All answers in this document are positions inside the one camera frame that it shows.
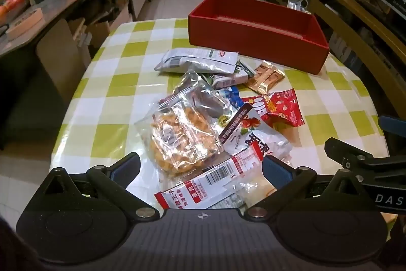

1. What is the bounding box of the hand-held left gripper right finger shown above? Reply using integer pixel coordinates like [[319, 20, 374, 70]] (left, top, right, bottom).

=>
[[244, 154, 365, 221]]

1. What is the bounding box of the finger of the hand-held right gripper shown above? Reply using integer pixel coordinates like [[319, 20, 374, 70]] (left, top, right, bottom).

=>
[[324, 138, 376, 170], [378, 115, 406, 136]]

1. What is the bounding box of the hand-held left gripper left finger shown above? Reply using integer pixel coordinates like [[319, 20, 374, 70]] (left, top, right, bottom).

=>
[[44, 153, 160, 221]]

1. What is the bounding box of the white packet with tomato print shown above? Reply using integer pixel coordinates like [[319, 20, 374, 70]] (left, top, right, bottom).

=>
[[219, 103, 293, 164]]

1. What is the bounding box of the clear bag of fried crackers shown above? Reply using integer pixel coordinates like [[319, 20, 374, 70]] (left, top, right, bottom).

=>
[[134, 90, 224, 178]]

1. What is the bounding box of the red gummy packet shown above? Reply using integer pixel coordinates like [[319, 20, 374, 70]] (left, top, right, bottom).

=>
[[241, 88, 306, 129]]

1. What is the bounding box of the white packet with red label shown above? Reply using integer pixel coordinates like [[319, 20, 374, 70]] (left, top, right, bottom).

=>
[[154, 144, 276, 212]]

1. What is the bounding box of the blue snack packet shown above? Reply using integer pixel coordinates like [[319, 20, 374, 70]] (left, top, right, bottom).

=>
[[222, 85, 245, 107]]

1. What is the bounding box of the golden brown snack packet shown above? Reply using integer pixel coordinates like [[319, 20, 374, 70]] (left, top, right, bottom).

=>
[[246, 61, 286, 95]]

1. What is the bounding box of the green white seaweed packet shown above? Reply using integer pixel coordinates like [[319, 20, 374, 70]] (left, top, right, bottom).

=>
[[211, 60, 248, 89]]

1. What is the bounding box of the white grey snack bag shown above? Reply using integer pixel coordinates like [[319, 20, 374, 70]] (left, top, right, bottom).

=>
[[154, 48, 239, 74]]

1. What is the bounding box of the red cardboard box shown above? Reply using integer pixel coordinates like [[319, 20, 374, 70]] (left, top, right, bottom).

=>
[[188, 0, 330, 75]]

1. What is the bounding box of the beige board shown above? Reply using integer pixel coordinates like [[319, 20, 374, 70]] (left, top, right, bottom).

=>
[[35, 19, 89, 107]]

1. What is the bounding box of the silver foil bag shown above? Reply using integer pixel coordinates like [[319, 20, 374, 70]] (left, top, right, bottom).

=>
[[287, 0, 314, 14]]

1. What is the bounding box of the long wooden side counter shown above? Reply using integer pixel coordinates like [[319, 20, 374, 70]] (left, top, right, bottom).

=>
[[0, 0, 152, 60]]

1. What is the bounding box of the beige tape roll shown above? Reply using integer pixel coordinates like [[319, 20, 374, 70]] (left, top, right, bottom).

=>
[[6, 8, 44, 38]]

